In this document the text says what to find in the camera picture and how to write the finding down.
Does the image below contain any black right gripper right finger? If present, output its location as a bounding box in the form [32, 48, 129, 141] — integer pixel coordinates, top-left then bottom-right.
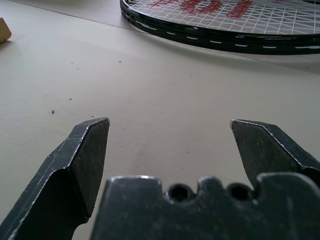
[229, 119, 320, 186]

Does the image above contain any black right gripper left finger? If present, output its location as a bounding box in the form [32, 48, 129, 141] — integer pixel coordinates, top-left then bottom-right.
[0, 117, 111, 240]

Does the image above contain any black tennis racket red logo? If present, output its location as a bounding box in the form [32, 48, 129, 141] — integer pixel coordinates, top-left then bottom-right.
[119, 0, 320, 56]

